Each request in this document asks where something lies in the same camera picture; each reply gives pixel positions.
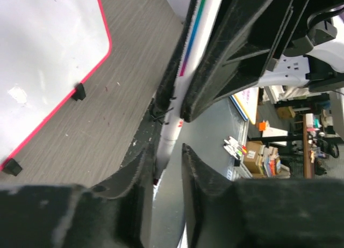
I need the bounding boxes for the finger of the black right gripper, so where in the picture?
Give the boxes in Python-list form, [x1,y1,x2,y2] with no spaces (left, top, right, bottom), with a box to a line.
[150,0,197,123]

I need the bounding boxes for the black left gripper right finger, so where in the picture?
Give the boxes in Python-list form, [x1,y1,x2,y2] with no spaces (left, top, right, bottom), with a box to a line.
[182,145,343,247]

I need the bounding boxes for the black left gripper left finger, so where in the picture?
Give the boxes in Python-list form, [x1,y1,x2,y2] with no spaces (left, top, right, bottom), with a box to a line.
[1,148,154,247]

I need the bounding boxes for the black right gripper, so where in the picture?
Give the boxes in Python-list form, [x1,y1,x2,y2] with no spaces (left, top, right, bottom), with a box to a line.
[181,0,343,122]

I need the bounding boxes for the white marker with pink cap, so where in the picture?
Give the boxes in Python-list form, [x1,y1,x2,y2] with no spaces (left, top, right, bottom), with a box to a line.
[153,0,222,184]

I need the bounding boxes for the pink framed whiteboard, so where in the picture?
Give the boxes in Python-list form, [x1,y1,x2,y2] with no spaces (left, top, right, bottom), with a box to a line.
[1,0,112,165]

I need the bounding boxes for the black whiteboard foot clip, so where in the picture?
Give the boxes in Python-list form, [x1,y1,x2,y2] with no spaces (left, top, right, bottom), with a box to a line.
[71,83,86,101]
[1,158,23,177]

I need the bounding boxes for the cardboard box in background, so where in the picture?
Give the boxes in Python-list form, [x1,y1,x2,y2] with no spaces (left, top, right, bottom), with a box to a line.
[243,141,266,175]

